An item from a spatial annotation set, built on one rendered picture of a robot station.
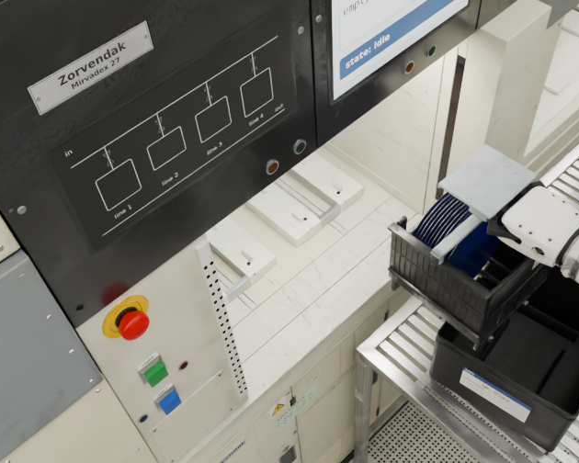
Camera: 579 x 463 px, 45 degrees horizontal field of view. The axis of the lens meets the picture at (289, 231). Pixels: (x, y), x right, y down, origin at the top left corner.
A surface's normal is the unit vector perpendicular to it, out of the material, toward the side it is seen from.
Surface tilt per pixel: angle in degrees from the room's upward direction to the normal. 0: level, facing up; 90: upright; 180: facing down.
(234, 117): 90
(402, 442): 0
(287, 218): 0
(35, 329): 90
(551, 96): 0
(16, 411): 90
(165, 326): 90
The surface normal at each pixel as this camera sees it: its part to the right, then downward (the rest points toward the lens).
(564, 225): -0.04, -0.63
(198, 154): 0.69, 0.55
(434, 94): -0.72, 0.58
